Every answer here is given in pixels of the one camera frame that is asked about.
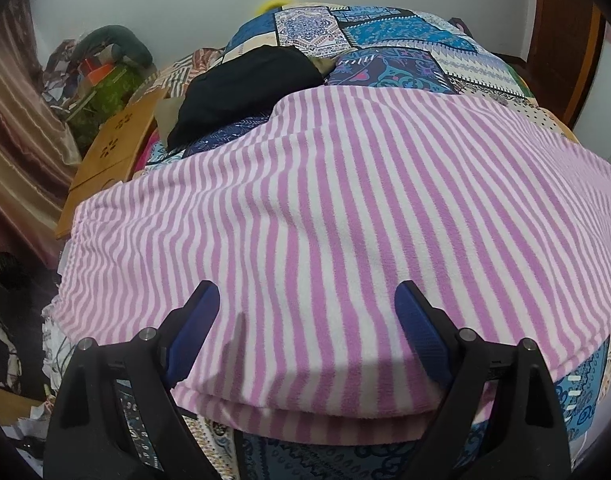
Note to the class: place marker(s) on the pink striped pants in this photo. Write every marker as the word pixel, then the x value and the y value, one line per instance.
pixel 335 210

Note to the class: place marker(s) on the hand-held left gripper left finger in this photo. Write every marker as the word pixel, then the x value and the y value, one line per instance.
pixel 195 330

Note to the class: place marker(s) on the pile of dark clothes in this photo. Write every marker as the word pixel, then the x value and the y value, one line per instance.
pixel 5 310

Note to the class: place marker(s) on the blue patchwork bed quilt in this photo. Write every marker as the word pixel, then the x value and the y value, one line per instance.
pixel 385 35

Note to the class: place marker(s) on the wooden lap desk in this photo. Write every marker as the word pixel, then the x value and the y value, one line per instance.
pixel 110 145

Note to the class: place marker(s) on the black folded garment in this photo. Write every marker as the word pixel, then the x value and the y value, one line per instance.
pixel 245 85

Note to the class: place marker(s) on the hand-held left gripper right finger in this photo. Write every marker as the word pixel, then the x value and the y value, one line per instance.
pixel 423 332

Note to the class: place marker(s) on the brown wooden door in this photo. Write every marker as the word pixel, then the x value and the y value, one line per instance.
pixel 560 35

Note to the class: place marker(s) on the striped brown curtain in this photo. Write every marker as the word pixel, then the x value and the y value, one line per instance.
pixel 15 135

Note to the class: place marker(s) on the green storage box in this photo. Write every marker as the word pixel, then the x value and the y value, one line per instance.
pixel 110 90

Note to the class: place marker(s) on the orange striped blanket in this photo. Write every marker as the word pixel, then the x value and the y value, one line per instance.
pixel 195 60

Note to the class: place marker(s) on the tan cloth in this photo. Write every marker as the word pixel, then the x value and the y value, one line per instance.
pixel 168 112

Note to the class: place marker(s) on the yellow foam tube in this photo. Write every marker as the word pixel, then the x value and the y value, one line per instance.
pixel 275 2

